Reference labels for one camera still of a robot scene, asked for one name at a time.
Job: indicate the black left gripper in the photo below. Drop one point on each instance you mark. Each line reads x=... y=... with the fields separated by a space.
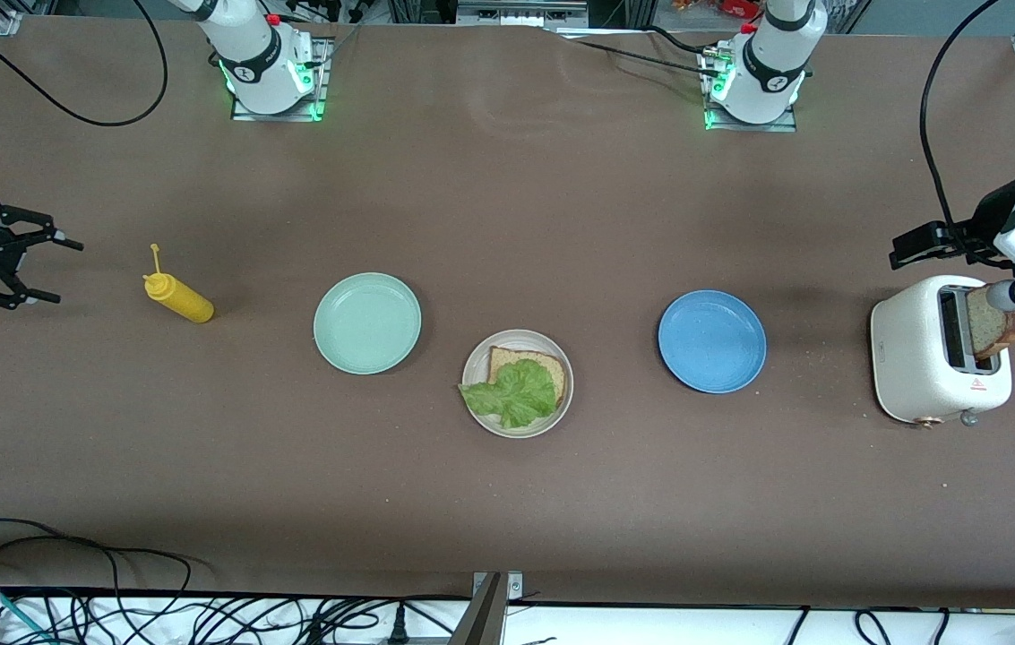
x=984 y=224

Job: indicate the yellow mustard squeeze bottle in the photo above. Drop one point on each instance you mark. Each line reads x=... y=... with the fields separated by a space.
x=180 y=302

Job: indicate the brown bread slice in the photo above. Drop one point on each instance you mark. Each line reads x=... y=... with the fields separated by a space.
x=516 y=355
x=991 y=336

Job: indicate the green lettuce leaf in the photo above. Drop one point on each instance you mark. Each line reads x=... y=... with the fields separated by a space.
x=520 y=394

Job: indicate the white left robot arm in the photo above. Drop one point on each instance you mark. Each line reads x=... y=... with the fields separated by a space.
x=771 y=63

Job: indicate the blue plate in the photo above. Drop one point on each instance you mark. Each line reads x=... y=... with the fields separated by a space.
x=712 y=341

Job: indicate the light green plate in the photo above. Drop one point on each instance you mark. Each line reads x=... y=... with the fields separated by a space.
x=367 y=322

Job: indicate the beige plate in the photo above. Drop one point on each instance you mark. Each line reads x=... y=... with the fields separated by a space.
x=476 y=367

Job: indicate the white toaster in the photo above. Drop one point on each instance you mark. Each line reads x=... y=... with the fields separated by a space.
x=910 y=358

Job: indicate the red snack packaging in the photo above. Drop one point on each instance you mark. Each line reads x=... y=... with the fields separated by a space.
x=722 y=7

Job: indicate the brown table cover sheet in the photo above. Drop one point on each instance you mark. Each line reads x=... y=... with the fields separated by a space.
x=561 y=502

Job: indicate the grey metal box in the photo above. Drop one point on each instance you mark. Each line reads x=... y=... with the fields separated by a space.
x=520 y=11

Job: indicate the black power plug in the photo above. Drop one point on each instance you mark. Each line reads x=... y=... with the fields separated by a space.
x=397 y=627

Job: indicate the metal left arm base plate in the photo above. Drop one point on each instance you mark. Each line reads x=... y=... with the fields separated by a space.
x=753 y=126

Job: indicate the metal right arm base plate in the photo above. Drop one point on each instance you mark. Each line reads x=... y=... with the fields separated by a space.
x=279 y=115

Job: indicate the grey metal bracket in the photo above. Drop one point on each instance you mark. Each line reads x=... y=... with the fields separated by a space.
x=485 y=618

